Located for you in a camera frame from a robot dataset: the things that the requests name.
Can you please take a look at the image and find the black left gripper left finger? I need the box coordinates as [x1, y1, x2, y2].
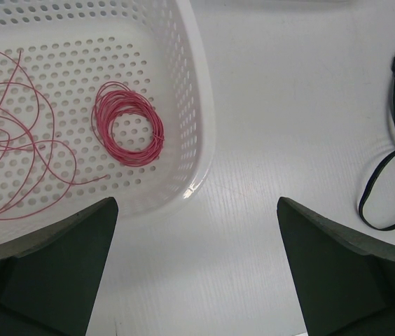
[0, 197, 118, 335]

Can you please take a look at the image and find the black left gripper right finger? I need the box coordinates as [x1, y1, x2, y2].
[277, 197, 395, 335]

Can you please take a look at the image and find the black ribbon cable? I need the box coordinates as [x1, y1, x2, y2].
[357, 145, 395, 231]

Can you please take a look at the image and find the thin red wire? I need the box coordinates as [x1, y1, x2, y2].
[0, 43, 79, 225]

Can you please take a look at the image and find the white perforated plastic basket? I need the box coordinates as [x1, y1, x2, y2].
[0, 1, 216, 244]

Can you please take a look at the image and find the coiled pink cable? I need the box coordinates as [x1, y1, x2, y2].
[91, 80, 166, 167]

